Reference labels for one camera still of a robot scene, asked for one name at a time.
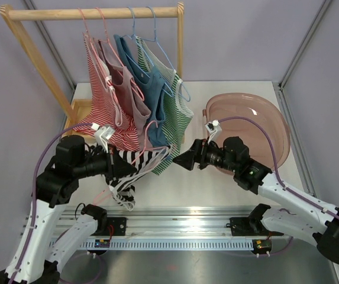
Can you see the pink hanger under red top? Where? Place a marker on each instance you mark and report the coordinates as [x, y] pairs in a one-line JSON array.
[[85, 20]]

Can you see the red white striped tank top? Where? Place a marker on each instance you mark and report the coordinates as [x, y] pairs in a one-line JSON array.
[[105, 107]]

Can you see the pink plastic basin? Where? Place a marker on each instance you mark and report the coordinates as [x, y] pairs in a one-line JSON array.
[[259, 110]]

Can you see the left aluminium frame post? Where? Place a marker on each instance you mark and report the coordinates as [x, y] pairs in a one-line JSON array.
[[42, 29]]

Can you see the blue hanger under green top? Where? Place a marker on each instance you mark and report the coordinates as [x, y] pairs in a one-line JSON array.
[[155, 39]]

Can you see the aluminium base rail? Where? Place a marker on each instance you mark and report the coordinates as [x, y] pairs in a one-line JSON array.
[[186, 222]]

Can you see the right aluminium frame post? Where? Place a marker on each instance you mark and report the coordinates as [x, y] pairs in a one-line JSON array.
[[311, 31]]

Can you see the blue tank top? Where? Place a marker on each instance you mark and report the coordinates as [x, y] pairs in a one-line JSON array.
[[151, 83]]

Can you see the white slotted cable duct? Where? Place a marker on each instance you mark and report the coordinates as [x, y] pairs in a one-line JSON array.
[[235, 244]]

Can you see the mauve tank top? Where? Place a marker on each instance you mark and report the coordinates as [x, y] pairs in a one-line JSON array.
[[129, 95]]

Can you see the green white striped tank top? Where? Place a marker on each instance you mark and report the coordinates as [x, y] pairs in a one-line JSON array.
[[177, 114]]

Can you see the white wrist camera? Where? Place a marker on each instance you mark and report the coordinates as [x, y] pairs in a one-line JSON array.
[[214, 130], [103, 135]]

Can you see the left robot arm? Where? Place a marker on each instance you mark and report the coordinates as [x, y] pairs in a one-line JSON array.
[[35, 261]]

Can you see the wooden clothes rack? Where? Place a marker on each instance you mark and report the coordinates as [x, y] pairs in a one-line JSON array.
[[77, 108]]

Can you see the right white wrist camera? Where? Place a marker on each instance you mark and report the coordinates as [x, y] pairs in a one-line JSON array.
[[214, 130]]

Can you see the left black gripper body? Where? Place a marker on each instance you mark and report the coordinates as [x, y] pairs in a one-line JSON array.
[[107, 162]]

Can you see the aluminium frame post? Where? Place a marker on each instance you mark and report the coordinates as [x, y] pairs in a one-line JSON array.
[[42, 29], [311, 31]]

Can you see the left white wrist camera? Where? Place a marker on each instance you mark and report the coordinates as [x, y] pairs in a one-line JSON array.
[[103, 135]]

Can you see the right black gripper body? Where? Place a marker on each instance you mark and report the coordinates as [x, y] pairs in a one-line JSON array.
[[209, 154]]

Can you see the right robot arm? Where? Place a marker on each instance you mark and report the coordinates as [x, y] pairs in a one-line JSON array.
[[305, 217]]

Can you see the black white striped tank top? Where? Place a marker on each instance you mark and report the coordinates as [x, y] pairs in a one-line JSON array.
[[123, 189]]

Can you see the pink hanger under mauve top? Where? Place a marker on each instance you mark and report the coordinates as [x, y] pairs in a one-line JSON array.
[[105, 26]]

